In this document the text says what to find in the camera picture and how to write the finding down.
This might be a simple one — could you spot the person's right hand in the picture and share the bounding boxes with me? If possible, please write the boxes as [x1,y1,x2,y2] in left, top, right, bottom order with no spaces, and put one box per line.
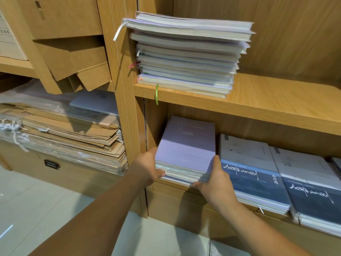
[193,155,239,211]

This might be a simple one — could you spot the person's left hand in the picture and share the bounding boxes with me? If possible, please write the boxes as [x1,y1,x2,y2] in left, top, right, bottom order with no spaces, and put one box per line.
[128,148,166,187]

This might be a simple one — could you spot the blue band script notebook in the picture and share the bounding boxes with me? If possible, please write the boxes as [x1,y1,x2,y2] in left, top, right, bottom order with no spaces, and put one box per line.
[218,134,292,215]

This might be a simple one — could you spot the large plain lilac notebook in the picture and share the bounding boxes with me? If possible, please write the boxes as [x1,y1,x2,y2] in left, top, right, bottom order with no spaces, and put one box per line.
[155,116,216,186]

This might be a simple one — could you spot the dark blue script notebook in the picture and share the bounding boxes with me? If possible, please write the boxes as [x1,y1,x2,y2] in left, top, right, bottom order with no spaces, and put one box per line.
[269,146,341,238]

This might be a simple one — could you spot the wooden shelf unit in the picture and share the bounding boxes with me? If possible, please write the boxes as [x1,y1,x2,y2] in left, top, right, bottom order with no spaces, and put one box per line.
[0,0,341,256]

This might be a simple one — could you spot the stack of large blue notebooks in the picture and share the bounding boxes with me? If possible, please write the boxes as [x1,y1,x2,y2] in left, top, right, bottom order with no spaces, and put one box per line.
[113,11,255,99]

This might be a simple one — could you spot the green field picture notebook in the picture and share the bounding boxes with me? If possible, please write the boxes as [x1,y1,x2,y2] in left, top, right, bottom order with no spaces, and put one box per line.
[329,156,341,176]

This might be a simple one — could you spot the person's left forearm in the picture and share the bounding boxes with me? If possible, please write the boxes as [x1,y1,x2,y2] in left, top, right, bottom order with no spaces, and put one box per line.
[29,176,156,256]

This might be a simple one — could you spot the person's right forearm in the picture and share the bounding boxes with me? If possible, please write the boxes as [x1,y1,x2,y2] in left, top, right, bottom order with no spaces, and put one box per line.
[216,197,312,256]

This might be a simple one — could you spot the stack of flat wrapped packets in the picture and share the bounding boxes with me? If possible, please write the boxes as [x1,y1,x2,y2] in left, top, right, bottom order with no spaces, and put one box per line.
[0,79,129,175]

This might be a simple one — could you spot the white file boxes row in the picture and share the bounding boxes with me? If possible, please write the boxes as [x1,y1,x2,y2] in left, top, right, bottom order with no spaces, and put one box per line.
[0,10,27,61]

